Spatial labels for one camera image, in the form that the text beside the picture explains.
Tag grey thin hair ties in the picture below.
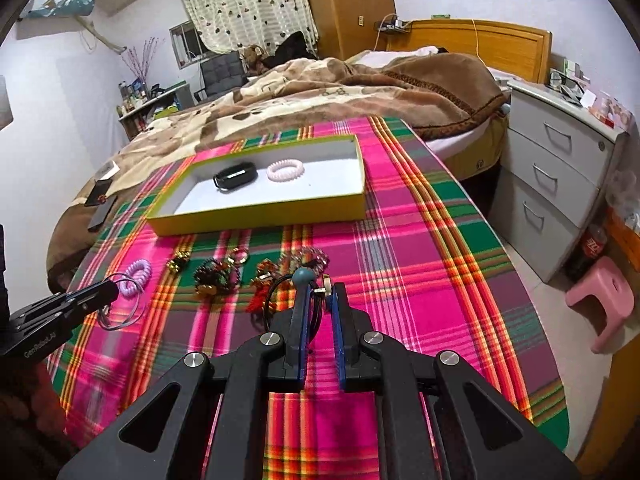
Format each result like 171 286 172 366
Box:
95 271 149 332

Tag purple spiral hair tie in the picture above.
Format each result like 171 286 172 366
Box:
117 258 153 298

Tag red beaded bracelet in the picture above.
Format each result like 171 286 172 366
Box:
244 258 281 316

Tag clear crystal bracelet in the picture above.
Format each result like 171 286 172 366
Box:
282 245 331 276

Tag black beaded hair tie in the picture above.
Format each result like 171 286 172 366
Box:
261 266 332 334

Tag dark beaded bracelet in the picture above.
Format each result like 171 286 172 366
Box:
193 257 241 297

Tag black wristband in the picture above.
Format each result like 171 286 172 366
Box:
213 162 258 193

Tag white spiral hair tie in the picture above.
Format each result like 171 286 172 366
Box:
264 158 306 183

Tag black remote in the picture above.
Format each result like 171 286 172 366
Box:
88 195 117 233

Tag black phone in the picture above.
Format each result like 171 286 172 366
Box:
85 179 112 207

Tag pink green plaid cloth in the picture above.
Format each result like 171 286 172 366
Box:
50 117 577 479

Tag white paper card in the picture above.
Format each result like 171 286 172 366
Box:
94 160 119 181

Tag white shelf desk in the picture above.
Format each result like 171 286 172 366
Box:
118 81 194 141

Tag yellow shallow cardboard box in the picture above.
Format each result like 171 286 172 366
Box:
146 134 367 236

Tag purple flower branches vase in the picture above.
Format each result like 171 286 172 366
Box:
120 36 162 92

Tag pink plastic stool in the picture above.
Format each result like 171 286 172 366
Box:
565 257 636 354

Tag black office chair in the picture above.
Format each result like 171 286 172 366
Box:
194 51 248 103

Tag red cola bottle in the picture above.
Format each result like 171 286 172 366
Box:
575 223 608 280

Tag brown patterned blanket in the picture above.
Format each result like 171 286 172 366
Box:
45 52 511 291

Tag white drawer nightstand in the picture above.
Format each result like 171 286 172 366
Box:
488 79 629 283

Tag brown teddy bear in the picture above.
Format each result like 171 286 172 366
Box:
241 44 264 70

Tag orange storage basket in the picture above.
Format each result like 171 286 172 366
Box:
604 207 640 271

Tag patterned window curtain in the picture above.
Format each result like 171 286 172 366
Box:
181 0 319 54

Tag wooden headboard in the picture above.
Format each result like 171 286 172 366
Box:
385 18 552 84

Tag wooden wardrobe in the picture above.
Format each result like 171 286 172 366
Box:
309 0 396 60

